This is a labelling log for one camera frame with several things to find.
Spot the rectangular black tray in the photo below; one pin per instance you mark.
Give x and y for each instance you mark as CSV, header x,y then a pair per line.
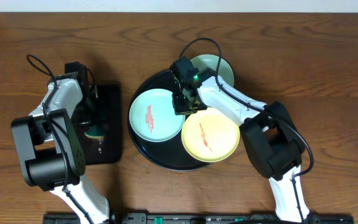
x,y
109,117

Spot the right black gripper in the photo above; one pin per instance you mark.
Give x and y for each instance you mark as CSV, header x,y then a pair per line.
x,y
178,109

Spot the yellow plate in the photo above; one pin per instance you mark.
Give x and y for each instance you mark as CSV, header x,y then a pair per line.
x,y
209,136

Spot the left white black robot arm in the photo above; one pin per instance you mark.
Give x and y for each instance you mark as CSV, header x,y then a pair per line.
x,y
49,151

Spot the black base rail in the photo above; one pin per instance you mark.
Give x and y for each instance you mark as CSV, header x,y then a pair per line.
x,y
143,218

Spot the teal green sponge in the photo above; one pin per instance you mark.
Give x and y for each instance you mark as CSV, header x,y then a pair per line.
x,y
95,132

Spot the round black tray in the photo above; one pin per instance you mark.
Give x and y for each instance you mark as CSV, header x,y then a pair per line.
x,y
169,154

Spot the light blue plate top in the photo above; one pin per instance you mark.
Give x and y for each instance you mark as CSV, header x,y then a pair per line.
x,y
202,62

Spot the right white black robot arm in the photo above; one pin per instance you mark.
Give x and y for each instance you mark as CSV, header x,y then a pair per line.
x,y
273,144

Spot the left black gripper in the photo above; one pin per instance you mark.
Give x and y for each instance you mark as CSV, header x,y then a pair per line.
x,y
89,113

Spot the light blue plate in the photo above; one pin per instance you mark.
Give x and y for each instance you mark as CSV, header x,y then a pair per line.
x,y
152,116
202,62

